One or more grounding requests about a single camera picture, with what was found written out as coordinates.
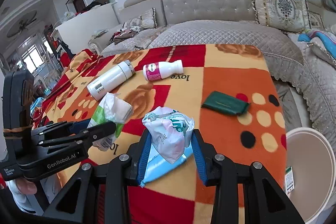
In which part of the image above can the light blue plastic pack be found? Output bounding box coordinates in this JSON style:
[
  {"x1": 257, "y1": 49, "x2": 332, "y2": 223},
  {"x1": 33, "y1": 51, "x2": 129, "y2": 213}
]
[{"x1": 139, "y1": 144, "x2": 193, "y2": 188}]

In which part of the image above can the white printed bag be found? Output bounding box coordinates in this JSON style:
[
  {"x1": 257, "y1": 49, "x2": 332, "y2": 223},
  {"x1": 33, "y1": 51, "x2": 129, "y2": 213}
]
[{"x1": 142, "y1": 106, "x2": 195, "y2": 164}]

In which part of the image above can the white green plastic bag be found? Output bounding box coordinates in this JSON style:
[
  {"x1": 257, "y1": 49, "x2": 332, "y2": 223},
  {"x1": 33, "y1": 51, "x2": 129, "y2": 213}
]
[{"x1": 87, "y1": 93, "x2": 133, "y2": 152}]

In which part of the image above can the dark green wallet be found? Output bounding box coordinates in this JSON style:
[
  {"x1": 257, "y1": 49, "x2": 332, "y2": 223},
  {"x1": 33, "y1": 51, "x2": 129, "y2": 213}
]
[{"x1": 202, "y1": 91, "x2": 250, "y2": 115}]

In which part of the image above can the white green milk carton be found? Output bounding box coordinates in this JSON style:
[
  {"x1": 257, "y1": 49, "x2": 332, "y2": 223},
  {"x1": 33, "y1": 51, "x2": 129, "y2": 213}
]
[{"x1": 284, "y1": 166, "x2": 294, "y2": 195}]

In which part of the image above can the beige round trash bin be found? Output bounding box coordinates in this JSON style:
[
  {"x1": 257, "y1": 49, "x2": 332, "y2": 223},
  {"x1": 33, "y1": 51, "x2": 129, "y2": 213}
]
[{"x1": 286, "y1": 127, "x2": 335, "y2": 223}]

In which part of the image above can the white gloved left hand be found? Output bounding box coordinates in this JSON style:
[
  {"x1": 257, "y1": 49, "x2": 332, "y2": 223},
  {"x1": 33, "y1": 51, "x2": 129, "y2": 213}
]
[{"x1": 4, "y1": 177, "x2": 63, "y2": 215}]

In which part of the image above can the orange red patterned blanket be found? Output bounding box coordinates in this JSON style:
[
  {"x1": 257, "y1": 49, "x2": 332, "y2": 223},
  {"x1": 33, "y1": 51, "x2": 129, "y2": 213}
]
[{"x1": 32, "y1": 44, "x2": 288, "y2": 224}]

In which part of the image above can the white thermos bottle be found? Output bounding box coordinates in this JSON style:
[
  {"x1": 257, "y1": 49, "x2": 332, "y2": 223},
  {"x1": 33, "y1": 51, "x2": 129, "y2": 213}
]
[{"x1": 87, "y1": 60, "x2": 135, "y2": 101}]

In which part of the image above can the white pink yogurt bottle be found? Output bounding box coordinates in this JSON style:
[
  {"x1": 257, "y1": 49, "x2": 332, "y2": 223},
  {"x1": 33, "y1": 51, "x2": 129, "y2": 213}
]
[{"x1": 142, "y1": 60, "x2": 183, "y2": 82}]

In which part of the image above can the pile of clothes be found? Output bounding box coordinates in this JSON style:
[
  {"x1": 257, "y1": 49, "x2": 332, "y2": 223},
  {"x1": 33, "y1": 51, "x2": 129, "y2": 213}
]
[{"x1": 110, "y1": 26, "x2": 143, "y2": 45}]

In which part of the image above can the white cabinet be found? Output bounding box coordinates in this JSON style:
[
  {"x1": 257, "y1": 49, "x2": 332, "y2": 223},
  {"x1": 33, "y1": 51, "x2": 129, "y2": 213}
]
[{"x1": 51, "y1": 3, "x2": 118, "y2": 54}]

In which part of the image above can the small beige cushion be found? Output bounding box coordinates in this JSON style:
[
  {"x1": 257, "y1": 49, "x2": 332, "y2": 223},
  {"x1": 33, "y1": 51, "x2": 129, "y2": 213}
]
[{"x1": 122, "y1": 7, "x2": 158, "y2": 30}]

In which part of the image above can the grey tufted sofa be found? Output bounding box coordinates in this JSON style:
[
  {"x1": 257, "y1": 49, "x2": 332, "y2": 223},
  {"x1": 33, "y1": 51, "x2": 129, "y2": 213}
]
[{"x1": 88, "y1": 0, "x2": 335, "y2": 145}]

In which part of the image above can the large ornate embroidered cushion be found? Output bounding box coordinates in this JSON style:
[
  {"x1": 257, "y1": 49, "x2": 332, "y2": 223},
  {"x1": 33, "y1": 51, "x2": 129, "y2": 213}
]
[{"x1": 252, "y1": 0, "x2": 311, "y2": 33}]

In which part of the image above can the colourful striped cloth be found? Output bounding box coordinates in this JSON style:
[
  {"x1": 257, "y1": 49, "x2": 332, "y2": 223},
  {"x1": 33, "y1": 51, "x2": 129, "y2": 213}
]
[{"x1": 298, "y1": 29, "x2": 335, "y2": 53}]

